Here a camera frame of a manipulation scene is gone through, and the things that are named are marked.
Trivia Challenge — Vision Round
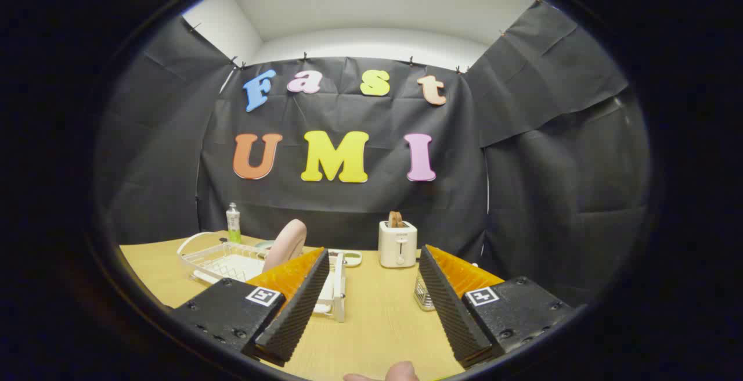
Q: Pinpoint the clear bottle with green liquid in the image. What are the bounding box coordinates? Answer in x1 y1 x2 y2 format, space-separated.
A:
226 202 242 244

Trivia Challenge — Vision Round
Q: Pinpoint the cream toaster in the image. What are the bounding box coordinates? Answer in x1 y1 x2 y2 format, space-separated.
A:
378 221 418 269

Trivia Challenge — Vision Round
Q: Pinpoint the small white divided tray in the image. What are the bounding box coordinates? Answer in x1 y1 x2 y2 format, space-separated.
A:
328 249 363 268

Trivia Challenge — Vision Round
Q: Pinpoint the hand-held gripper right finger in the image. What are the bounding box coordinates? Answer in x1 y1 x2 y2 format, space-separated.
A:
418 245 575 369

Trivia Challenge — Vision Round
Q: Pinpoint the metal wire basket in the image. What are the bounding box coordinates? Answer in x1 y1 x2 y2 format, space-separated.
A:
414 271 436 312

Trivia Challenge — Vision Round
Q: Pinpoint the white dish rack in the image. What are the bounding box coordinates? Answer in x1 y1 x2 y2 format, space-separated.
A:
177 232 347 324

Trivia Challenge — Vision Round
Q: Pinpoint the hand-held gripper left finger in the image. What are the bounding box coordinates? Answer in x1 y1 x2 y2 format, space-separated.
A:
171 246 331 368

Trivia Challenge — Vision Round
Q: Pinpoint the pink plate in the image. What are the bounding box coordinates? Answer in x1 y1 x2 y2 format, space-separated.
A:
262 219 308 273

